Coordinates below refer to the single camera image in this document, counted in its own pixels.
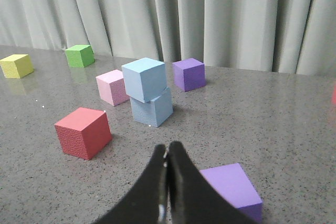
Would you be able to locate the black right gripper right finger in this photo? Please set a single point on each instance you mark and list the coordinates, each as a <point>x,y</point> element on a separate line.
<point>192,198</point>

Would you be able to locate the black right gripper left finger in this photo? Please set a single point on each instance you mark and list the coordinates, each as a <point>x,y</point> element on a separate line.
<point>146,201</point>

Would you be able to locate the light blue foam cube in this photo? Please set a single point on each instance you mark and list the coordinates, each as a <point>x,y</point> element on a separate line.
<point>154,112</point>

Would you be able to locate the purple foam cube front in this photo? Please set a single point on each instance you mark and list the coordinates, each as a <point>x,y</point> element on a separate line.
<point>233,184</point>

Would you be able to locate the purple foam cube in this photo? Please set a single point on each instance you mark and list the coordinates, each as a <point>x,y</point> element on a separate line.
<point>189,74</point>
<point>233,184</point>

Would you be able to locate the red foam cube front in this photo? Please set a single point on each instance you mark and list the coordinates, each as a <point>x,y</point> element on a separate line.
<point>84,132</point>

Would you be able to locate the red foam cube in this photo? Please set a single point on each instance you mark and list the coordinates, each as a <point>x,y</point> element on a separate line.
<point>84,132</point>
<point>333,97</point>

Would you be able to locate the pink foam cube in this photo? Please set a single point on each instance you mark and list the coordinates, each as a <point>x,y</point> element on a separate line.
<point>111,87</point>

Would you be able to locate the purple foam cube back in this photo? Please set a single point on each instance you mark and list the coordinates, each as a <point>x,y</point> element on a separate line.
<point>189,74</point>

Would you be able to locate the green foam cube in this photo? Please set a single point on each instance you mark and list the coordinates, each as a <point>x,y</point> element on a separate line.
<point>79,56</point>

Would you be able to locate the red foam cube back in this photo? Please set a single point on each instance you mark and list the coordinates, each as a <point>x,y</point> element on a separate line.
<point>333,97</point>

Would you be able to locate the yellow foam cube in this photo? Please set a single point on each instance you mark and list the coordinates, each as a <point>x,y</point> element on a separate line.
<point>16,66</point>

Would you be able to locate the grey curtain backdrop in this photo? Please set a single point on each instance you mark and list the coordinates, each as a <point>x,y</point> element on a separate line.
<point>291,36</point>

